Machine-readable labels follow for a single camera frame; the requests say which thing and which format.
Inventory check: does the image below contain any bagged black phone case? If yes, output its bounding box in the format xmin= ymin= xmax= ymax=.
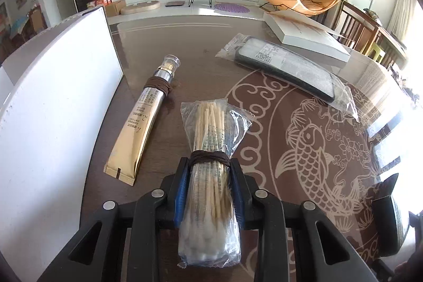
xmin=215 ymin=33 xmax=360 ymax=123

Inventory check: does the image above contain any round beige floor cushion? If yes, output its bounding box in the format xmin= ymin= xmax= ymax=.
xmin=119 ymin=1 xmax=161 ymax=16

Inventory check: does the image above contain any bagged cotton swabs pack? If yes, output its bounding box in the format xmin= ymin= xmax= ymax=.
xmin=177 ymin=98 xmax=254 ymax=269

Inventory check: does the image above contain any cardboard box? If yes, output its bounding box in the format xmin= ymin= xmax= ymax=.
xmin=105 ymin=0 xmax=127 ymax=17

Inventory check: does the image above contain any purple floor mat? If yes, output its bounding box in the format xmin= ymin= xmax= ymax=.
xmin=213 ymin=2 xmax=247 ymax=14

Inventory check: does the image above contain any white flat box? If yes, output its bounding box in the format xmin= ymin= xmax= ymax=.
xmin=263 ymin=10 xmax=351 ymax=68

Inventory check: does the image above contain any gold cosmetic tube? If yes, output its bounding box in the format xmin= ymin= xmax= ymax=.
xmin=103 ymin=54 xmax=182 ymax=187

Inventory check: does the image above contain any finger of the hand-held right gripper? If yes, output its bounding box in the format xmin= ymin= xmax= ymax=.
xmin=371 ymin=173 xmax=411 ymax=258

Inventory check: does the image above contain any wooden chair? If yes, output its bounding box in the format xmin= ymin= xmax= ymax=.
xmin=337 ymin=0 xmax=384 ymax=52

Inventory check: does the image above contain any white board panel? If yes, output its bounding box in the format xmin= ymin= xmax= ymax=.
xmin=0 ymin=5 xmax=124 ymax=282

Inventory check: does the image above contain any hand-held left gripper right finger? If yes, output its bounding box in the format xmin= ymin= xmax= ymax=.
xmin=229 ymin=157 xmax=379 ymax=282

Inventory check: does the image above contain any brown hair tie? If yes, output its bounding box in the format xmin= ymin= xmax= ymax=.
xmin=145 ymin=75 xmax=173 ymax=98
xmin=188 ymin=150 xmax=231 ymax=168

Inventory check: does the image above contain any orange lounge chair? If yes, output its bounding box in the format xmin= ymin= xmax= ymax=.
xmin=262 ymin=0 xmax=341 ymax=17

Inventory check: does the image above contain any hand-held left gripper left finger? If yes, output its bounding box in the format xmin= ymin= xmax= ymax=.
xmin=36 ymin=156 xmax=193 ymax=282

